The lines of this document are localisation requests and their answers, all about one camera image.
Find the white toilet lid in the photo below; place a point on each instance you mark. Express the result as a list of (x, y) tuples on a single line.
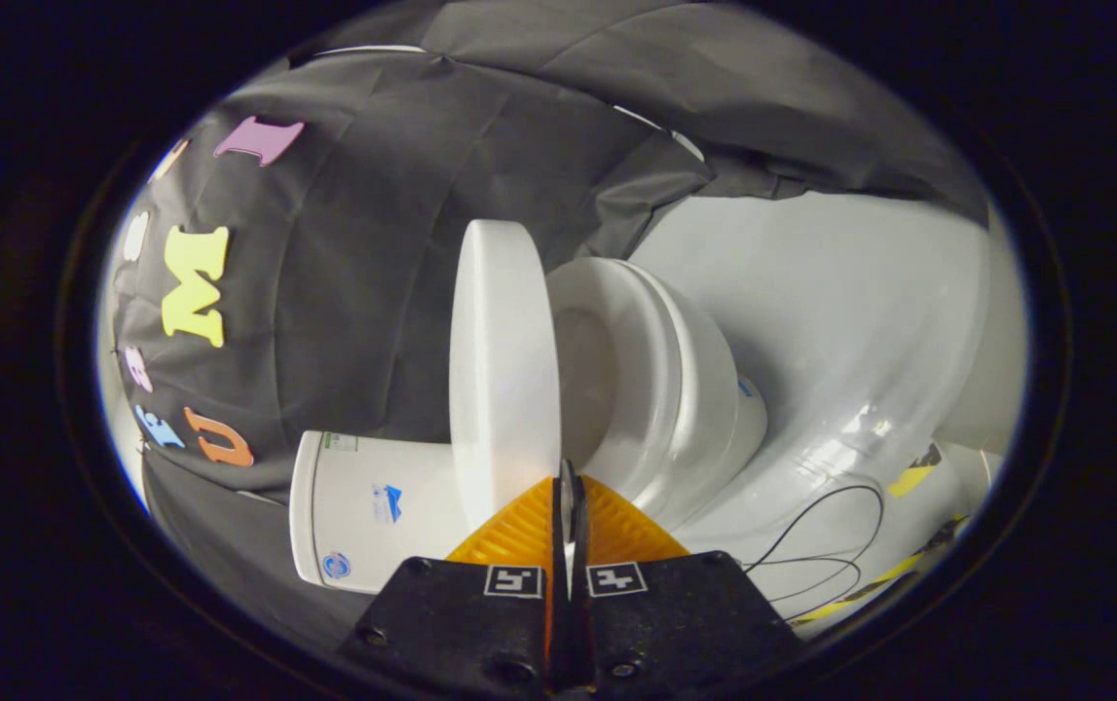
[(504, 370)]

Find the white toilet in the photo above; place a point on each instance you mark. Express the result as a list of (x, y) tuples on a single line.
[(655, 389)]

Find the black backdrop cloth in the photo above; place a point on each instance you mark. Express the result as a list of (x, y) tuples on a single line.
[(353, 292)]

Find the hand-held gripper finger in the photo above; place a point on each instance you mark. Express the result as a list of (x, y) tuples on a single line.
[(581, 633), (558, 633)]

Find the yellow black tape strip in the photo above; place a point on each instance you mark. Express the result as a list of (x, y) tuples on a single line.
[(913, 475), (884, 576)]

